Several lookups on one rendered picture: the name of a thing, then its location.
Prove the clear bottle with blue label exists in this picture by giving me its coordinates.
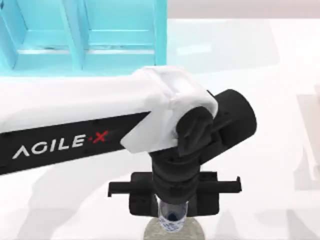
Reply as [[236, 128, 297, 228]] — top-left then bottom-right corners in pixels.
[[156, 196, 189, 234]]

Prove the grey round coaster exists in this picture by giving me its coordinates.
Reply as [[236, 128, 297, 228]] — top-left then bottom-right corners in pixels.
[[142, 216, 206, 240]]

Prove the light blue rack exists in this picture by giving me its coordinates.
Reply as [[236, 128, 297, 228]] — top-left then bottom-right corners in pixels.
[[0, 0, 169, 85]]

